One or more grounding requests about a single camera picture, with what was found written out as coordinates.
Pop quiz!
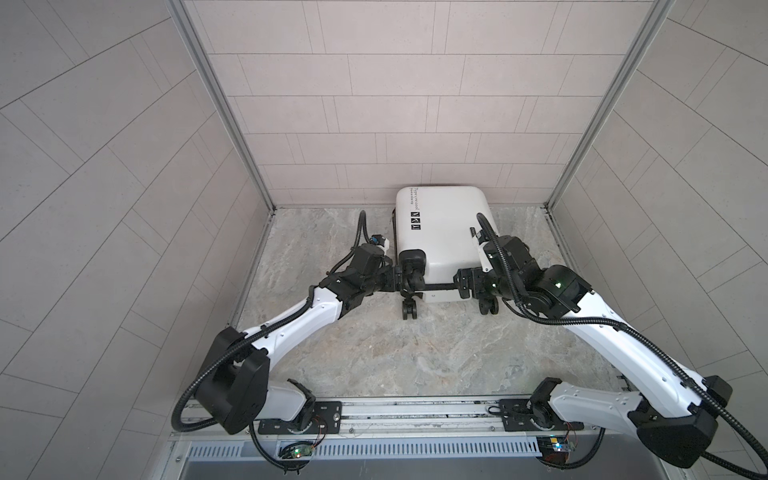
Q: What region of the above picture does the black and white suitcase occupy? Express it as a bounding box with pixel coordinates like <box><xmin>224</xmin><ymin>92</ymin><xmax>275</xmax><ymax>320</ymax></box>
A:
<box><xmin>393</xmin><ymin>186</ymin><xmax>494</xmax><ymax>319</ymax></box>

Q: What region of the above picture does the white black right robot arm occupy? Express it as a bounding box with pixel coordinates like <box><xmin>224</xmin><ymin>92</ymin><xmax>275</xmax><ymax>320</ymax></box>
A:
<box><xmin>454</xmin><ymin>230</ymin><xmax>732</xmax><ymax>468</ymax></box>

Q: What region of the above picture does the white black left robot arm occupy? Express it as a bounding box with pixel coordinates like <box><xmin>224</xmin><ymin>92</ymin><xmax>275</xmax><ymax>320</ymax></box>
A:
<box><xmin>172</xmin><ymin>235</ymin><xmax>400</xmax><ymax>434</ymax></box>

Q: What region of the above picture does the right green circuit board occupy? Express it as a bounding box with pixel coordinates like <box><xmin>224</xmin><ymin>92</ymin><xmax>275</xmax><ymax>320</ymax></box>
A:
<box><xmin>536</xmin><ymin>436</ymin><xmax>578</xmax><ymax>465</ymax></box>

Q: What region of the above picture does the green circuit board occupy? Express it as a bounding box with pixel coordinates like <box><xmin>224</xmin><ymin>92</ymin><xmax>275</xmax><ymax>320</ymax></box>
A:
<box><xmin>536</xmin><ymin>436</ymin><xmax>578</xmax><ymax>465</ymax></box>
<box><xmin>279</xmin><ymin>441</ymin><xmax>315</xmax><ymax>460</ymax></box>

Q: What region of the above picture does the left green circuit board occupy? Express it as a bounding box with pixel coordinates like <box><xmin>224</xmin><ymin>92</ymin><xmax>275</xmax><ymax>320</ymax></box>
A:
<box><xmin>279</xmin><ymin>441</ymin><xmax>315</xmax><ymax>460</ymax></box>

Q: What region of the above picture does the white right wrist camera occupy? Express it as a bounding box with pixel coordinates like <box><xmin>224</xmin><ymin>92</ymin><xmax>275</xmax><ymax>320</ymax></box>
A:
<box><xmin>475</xmin><ymin>233</ymin><xmax>493</xmax><ymax>273</ymax></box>

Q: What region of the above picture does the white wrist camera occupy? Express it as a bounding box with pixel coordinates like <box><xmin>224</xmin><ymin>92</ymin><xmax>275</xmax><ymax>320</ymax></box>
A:
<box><xmin>368</xmin><ymin>234</ymin><xmax>390</xmax><ymax>253</ymax></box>
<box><xmin>475</xmin><ymin>233</ymin><xmax>493</xmax><ymax>273</ymax></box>

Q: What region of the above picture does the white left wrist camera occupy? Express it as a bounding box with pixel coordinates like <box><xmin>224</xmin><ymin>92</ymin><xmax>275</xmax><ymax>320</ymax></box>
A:
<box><xmin>368</xmin><ymin>234</ymin><xmax>390</xmax><ymax>253</ymax></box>

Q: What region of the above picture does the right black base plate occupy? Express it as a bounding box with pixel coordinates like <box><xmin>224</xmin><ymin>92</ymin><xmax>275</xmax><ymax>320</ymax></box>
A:
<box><xmin>486</xmin><ymin>398</ymin><xmax>584</xmax><ymax>432</ymax></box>

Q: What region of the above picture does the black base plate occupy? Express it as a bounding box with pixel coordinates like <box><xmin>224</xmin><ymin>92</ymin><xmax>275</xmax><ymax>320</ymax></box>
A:
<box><xmin>258</xmin><ymin>401</ymin><xmax>343</xmax><ymax>435</ymax></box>
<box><xmin>486</xmin><ymin>398</ymin><xmax>584</xmax><ymax>432</ymax></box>

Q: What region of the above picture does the aluminium mounting rail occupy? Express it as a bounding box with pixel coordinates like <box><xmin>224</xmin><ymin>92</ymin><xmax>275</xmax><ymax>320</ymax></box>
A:
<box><xmin>158</xmin><ymin>395</ymin><xmax>652</xmax><ymax>476</ymax></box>

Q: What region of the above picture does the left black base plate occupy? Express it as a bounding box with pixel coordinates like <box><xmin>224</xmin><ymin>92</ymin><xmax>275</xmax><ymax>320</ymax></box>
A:
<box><xmin>258</xmin><ymin>401</ymin><xmax>343</xmax><ymax>435</ymax></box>

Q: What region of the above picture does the right black corrugated cable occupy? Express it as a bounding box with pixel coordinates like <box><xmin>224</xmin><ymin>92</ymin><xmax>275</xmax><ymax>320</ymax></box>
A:
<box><xmin>476</xmin><ymin>212</ymin><xmax>768</xmax><ymax>480</ymax></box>

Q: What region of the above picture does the black corrugated cable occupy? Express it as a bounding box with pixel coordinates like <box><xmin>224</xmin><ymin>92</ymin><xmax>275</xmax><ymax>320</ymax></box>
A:
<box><xmin>170</xmin><ymin>209</ymin><xmax>371</xmax><ymax>473</ymax></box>
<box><xmin>476</xmin><ymin>212</ymin><xmax>768</xmax><ymax>480</ymax></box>

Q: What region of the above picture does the left black corrugated cable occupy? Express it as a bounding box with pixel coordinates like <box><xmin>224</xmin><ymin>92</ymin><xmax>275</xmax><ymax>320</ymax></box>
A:
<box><xmin>170</xmin><ymin>209</ymin><xmax>371</xmax><ymax>473</ymax></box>

